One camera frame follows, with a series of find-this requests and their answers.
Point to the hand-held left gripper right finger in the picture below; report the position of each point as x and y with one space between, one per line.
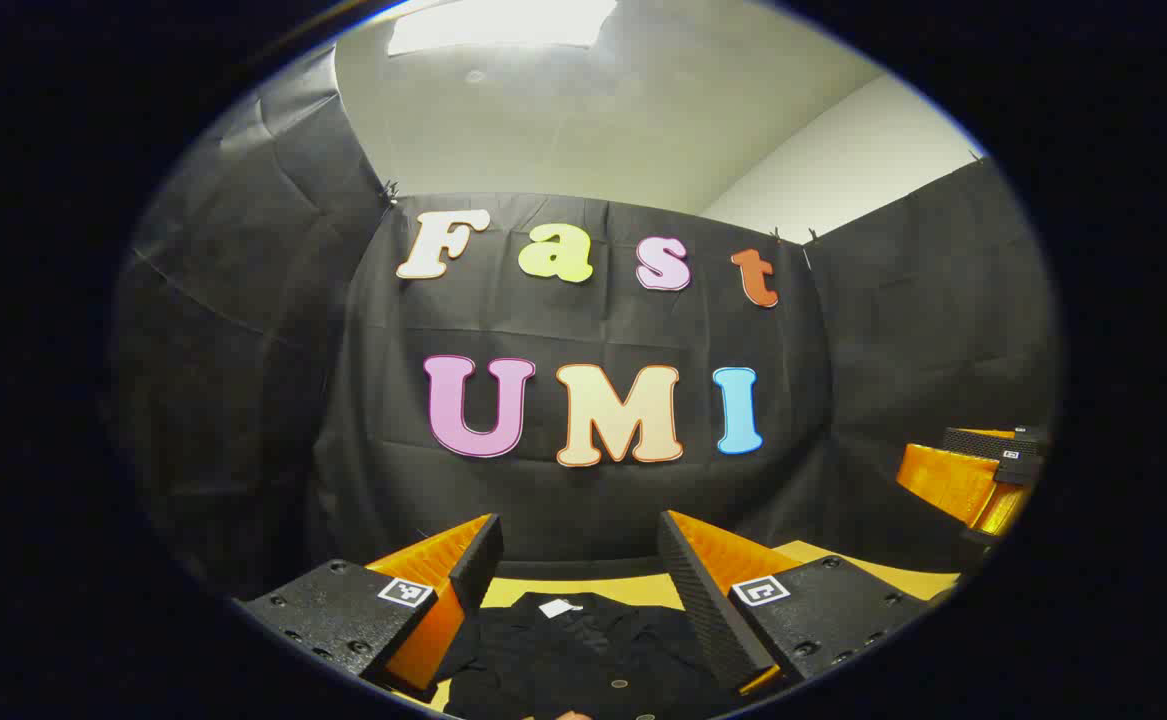
703 600

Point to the black backdrop cloth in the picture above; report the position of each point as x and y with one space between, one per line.
593 330

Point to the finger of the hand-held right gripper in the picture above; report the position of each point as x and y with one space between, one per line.
948 480
983 443

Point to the ceiling light panel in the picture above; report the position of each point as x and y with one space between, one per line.
503 25

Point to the black buttoned jacket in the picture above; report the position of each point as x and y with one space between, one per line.
583 660

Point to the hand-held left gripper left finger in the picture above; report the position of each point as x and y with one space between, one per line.
478 565

